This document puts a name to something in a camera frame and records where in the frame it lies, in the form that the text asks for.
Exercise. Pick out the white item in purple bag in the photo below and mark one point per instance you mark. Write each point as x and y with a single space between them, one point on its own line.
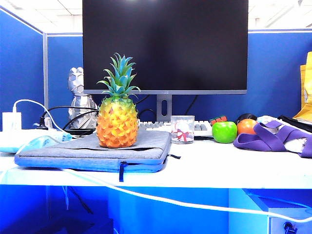
295 145

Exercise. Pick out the black computer mouse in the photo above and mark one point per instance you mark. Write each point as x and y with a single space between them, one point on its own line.
247 115

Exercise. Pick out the silver faceted figurine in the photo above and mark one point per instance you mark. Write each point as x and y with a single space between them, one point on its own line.
78 80

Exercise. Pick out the light blue tissue pack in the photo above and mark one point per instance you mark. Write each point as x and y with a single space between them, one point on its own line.
36 143

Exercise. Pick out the yellow paper bag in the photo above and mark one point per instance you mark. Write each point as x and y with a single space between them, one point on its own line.
304 109

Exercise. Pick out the white drawer cabinet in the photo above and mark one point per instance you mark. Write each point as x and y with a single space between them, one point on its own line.
280 225

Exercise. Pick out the aluminium partition post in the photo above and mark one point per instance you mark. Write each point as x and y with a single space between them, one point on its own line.
45 73

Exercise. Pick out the black flat item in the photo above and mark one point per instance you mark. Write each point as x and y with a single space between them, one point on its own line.
292 122

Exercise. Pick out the small white plug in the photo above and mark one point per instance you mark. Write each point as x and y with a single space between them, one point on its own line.
48 123

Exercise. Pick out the orange fruit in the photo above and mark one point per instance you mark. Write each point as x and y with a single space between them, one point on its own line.
246 126

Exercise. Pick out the white power strip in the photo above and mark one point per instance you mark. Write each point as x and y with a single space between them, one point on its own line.
14 136

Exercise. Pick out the gray laptop sleeve bag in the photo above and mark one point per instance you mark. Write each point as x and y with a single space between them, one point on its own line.
85 152

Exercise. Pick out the dark box under desk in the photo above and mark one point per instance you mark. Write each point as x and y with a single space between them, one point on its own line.
80 225

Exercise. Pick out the black computer monitor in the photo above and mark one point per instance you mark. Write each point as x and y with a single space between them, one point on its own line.
170 44

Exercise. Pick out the black cabinet key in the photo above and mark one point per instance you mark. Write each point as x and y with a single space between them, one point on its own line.
290 228

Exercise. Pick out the white box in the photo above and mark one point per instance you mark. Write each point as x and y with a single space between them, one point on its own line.
267 119

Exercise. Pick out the white charger adapter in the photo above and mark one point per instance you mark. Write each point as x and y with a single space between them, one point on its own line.
11 122

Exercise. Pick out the Rubik's cube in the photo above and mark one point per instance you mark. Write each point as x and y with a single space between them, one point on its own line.
218 120

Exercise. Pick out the glass cup with red print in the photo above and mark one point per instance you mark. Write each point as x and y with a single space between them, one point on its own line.
182 129

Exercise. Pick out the white and gray keyboard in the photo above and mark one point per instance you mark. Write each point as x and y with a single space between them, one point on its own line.
156 125

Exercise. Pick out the green apple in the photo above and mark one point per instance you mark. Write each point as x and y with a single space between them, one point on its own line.
224 132

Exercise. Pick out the gray monitor stand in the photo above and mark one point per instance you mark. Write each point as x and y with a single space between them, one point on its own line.
159 107

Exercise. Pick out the plastic pineapple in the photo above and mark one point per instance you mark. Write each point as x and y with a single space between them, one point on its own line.
117 124

